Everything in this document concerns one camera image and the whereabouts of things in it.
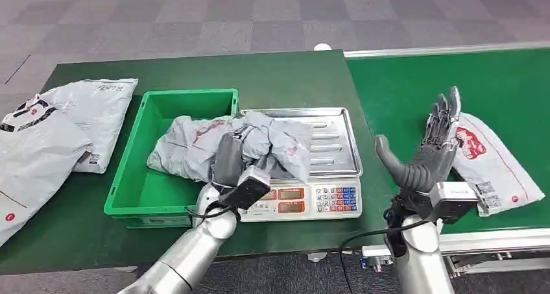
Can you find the silver conveyor frame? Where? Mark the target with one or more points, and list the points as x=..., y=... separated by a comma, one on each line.
x=494, y=242

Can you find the electronic weighing scale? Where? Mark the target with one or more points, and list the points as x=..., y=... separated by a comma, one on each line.
x=331, y=197

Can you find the green conveyor belt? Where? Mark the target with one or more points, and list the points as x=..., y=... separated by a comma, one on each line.
x=399, y=94

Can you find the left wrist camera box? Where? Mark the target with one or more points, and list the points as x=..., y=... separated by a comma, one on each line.
x=251, y=186

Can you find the white round cap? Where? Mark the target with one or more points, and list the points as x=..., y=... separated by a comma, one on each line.
x=322, y=47

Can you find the large grey parcel black logo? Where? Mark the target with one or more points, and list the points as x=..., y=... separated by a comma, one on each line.
x=34, y=163

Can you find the grey parcel with barcode label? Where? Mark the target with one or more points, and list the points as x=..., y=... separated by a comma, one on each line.
x=103, y=120

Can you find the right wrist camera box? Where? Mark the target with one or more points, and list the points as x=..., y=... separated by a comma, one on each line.
x=453, y=199

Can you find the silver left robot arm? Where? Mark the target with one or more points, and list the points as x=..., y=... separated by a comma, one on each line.
x=193, y=253

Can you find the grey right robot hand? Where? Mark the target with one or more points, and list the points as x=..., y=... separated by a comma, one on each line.
x=429, y=163

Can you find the grey parcel red print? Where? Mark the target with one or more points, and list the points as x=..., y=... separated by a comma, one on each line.
x=494, y=171

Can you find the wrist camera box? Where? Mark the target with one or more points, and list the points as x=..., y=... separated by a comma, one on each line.
x=453, y=199
x=251, y=186

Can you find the grey parcel bag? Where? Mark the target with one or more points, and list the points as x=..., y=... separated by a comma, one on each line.
x=184, y=148

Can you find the white table bracket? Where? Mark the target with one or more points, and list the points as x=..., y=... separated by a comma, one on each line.
x=317, y=257

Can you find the green plastic crate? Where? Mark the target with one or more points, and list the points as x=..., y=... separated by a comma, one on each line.
x=142, y=193

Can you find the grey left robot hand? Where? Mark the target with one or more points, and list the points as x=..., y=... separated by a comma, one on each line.
x=227, y=159

